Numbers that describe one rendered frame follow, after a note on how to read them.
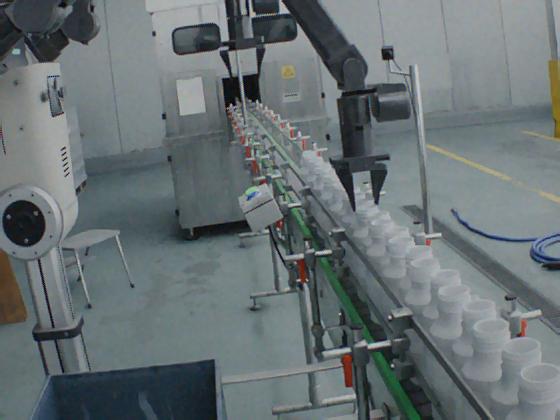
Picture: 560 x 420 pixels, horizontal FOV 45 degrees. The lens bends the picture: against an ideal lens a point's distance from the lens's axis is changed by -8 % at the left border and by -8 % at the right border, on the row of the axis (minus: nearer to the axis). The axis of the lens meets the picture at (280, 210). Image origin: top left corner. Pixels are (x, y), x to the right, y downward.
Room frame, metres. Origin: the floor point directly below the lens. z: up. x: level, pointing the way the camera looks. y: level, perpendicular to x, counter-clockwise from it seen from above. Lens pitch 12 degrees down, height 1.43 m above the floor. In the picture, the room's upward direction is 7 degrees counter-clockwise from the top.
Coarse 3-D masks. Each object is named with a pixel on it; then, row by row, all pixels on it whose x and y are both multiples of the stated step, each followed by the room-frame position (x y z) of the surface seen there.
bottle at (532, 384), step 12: (528, 372) 0.51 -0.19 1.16; (540, 372) 0.51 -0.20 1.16; (552, 372) 0.51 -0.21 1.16; (528, 384) 0.49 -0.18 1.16; (540, 384) 0.48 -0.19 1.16; (552, 384) 0.48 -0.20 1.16; (528, 396) 0.49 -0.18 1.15; (540, 396) 0.48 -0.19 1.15; (552, 396) 0.48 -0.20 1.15; (516, 408) 0.50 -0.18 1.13; (528, 408) 0.49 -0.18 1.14; (540, 408) 0.48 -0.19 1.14; (552, 408) 0.48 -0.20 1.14
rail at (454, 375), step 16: (272, 144) 2.70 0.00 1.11; (272, 160) 2.81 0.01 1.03; (336, 224) 1.33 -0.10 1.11; (352, 240) 1.19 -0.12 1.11; (352, 272) 1.22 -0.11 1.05; (384, 288) 0.94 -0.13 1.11; (368, 304) 1.08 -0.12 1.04; (400, 304) 0.85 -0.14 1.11; (384, 320) 0.97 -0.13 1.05; (432, 352) 0.71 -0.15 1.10; (416, 368) 0.79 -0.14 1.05; (448, 368) 0.65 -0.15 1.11; (464, 384) 0.60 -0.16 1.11; (432, 400) 0.72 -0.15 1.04; (448, 416) 0.66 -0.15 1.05; (480, 416) 0.55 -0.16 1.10
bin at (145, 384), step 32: (64, 384) 1.11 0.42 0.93; (96, 384) 1.12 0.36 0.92; (128, 384) 1.12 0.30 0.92; (160, 384) 1.13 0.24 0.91; (192, 384) 1.13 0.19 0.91; (224, 384) 1.07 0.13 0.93; (32, 416) 0.95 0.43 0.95; (64, 416) 1.11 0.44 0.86; (96, 416) 1.12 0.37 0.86; (128, 416) 1.12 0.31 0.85; (160, 416) 1.13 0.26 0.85; (192, 416) 1.13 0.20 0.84; (224, 416) 1.04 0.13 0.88; (352, 416) 0.90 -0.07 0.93; (384, 416) 0.89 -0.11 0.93
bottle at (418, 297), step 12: (420, 264) 0.87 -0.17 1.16; (432, 264) 0.84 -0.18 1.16; (420, 276) 0.83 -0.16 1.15; (420, 288) 0.83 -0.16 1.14; (408, 300) 0.84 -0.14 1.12; (420, 300) 0.83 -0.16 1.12; (420, 312) 0.82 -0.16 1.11; (420, 348) 0.82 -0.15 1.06; (420, 360) 0.82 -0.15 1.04; (420, 372) 0.82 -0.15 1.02
